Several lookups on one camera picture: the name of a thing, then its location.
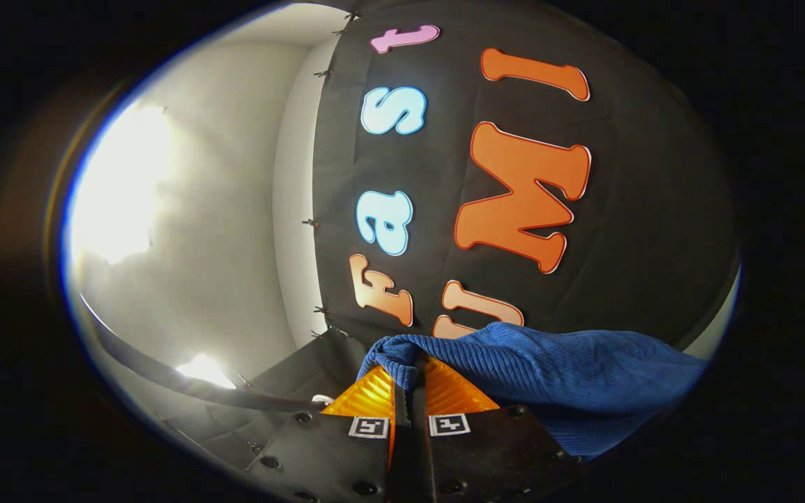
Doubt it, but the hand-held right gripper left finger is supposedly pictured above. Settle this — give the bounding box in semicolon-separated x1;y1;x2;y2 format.
245;363;410;503

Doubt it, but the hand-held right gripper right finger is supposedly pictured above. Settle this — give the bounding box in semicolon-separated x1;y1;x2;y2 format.
409;355;583;503

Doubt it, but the blue corduroy jacket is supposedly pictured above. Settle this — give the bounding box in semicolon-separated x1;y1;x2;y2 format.
357;323;711;462

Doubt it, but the row of small black clips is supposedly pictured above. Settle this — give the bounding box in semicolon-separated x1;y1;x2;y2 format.
301;10;363;340

